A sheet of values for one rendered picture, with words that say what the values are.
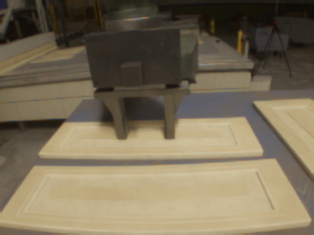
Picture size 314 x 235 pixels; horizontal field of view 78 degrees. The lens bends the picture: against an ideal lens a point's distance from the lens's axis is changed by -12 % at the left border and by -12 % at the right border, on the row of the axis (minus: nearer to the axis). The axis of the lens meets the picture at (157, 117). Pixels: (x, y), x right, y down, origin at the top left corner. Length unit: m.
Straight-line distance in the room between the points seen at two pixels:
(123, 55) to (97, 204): 0.34
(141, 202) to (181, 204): 0.08
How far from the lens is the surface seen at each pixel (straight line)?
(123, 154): 0.60
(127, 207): 0.48
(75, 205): 0.52
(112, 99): 0.60
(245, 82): 2.49
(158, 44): 0.49
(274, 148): 0.68
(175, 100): 0.59
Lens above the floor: 1.42
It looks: 28 degrees down
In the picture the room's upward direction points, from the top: 5 degrees counter-clockwise
